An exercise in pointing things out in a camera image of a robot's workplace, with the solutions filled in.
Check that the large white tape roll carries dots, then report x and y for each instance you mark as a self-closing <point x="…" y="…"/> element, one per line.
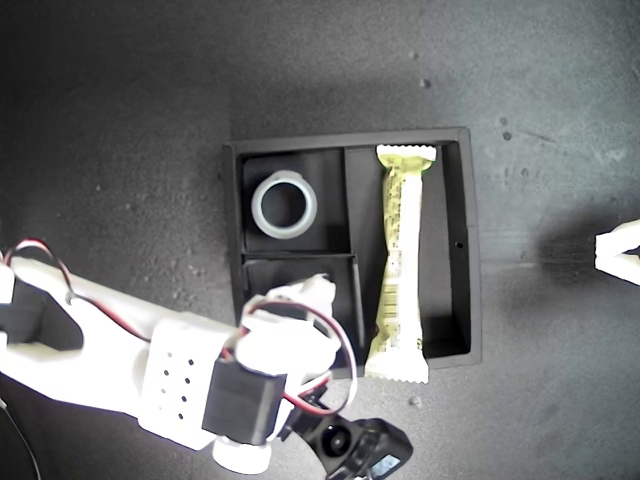
<point x="260" y="220"/>

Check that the snack bar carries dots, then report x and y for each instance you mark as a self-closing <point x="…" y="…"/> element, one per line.
<point x="400" y="280"/>

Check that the black tray with wells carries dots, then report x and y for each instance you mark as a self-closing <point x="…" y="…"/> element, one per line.
<point x="450" y="250"/>

